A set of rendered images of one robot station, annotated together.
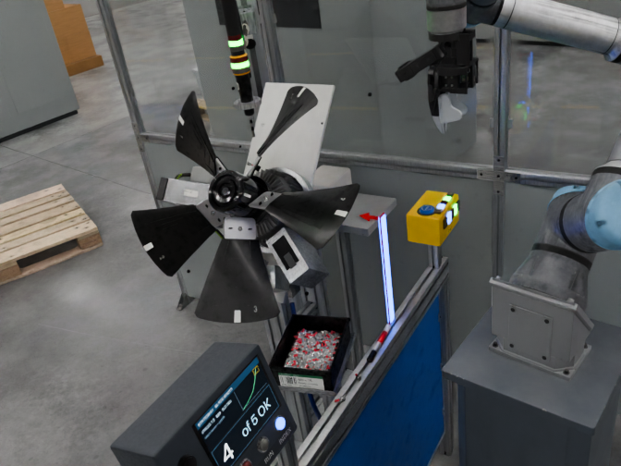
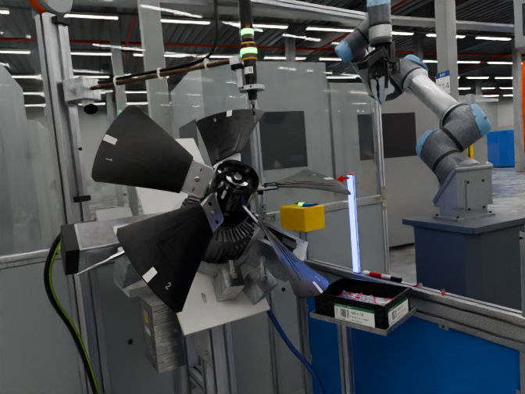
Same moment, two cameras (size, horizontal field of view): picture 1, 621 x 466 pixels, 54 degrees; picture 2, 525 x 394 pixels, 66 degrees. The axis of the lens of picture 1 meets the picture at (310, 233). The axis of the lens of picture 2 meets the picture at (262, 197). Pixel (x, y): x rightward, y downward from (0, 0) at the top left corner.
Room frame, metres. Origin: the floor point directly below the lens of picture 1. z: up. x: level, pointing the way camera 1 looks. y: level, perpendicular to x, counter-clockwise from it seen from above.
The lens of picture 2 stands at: (1.06, 1.15, 1.25)
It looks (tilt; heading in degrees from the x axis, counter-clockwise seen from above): 5 degrees down; 293
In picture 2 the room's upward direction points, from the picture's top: 5 degrees counter-clockwise
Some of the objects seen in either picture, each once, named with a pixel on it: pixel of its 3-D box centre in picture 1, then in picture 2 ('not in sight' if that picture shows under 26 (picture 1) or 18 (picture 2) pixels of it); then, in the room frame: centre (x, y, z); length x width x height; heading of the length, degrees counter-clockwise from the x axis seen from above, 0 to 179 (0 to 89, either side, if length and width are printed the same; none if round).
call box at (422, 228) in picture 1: (433, 219); (301, 218); (1.54, -0.36, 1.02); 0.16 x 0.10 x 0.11; 145
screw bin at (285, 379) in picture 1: (311, 351); (362, 302); (1.26, 0.05, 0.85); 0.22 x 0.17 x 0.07; 160
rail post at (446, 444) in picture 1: (444, 374); (308, 368); (1.57, -0.38, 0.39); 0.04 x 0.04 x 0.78; 55
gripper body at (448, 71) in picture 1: (451, 61); (383, 59); (1.20, -0.33, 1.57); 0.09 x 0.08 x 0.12; 55
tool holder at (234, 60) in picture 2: (244, 85); (247, 73); (1.52, 0.11, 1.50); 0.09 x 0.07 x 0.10; 0
